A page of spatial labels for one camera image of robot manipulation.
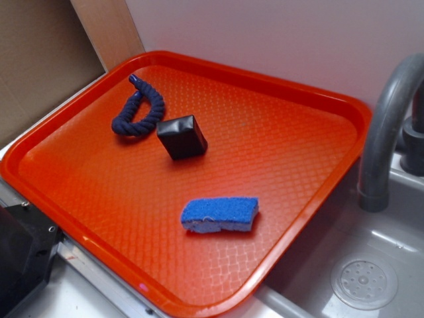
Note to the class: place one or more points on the black rectangular block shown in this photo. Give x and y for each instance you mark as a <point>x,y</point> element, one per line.
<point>182,137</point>

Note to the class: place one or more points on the brown cardboard panel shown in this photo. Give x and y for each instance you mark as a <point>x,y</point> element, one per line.
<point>46,57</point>

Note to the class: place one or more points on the dark grey faucet handle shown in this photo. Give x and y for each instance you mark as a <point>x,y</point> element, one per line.
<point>412,127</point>

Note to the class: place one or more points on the light wooden board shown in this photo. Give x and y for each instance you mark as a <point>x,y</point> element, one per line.
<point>111,30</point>

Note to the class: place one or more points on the grey curved faucet spout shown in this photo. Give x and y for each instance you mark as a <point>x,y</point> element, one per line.
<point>382,137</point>

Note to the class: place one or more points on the grey plastic sink basin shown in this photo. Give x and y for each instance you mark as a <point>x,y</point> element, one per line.
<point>351,263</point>

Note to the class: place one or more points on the blue sponge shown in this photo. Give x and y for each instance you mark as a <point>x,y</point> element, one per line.
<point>213,215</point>

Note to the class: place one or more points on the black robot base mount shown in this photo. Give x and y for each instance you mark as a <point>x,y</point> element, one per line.
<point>29,243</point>

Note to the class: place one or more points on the orange plastic tray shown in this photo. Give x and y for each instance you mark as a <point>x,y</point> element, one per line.
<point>121,198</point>

